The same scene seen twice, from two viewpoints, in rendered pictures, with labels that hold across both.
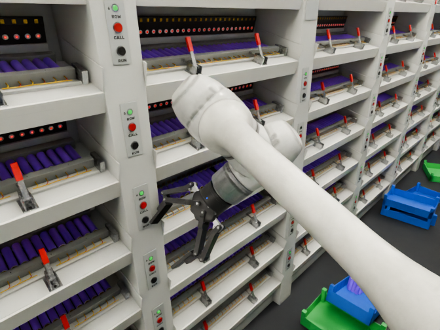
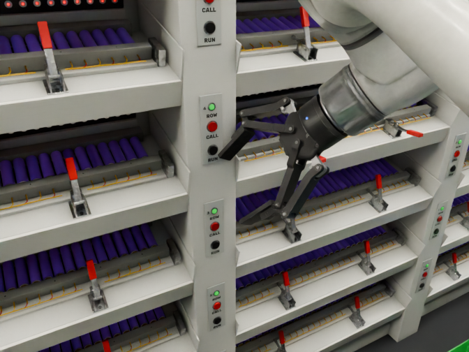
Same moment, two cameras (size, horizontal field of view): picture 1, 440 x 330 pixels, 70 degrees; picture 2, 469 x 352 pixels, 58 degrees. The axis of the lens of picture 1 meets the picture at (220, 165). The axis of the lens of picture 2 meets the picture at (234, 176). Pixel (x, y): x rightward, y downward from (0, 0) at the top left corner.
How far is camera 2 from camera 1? 16 cm
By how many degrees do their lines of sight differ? 14
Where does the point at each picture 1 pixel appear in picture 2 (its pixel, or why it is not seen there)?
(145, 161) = (222, 57)
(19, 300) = (35, 221)
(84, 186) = (132, 79)
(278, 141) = not seen: hidden behind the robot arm
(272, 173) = (430, 18)
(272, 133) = not seen: hidden behind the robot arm
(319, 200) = not seen: outside the picture
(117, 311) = (161, 277)
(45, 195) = (79, 80)
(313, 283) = (458, 323)
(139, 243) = (201, 184)
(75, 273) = (109, 204)
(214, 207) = (316, 133)
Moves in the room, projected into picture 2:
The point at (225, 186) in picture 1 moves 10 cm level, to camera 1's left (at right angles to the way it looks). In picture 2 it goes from (339, 98) to (266, 93)
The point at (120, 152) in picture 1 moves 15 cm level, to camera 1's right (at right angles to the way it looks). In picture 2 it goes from (187, 33) to (287, 38)
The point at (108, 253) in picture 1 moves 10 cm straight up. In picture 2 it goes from (156, 188) to (151, 135)
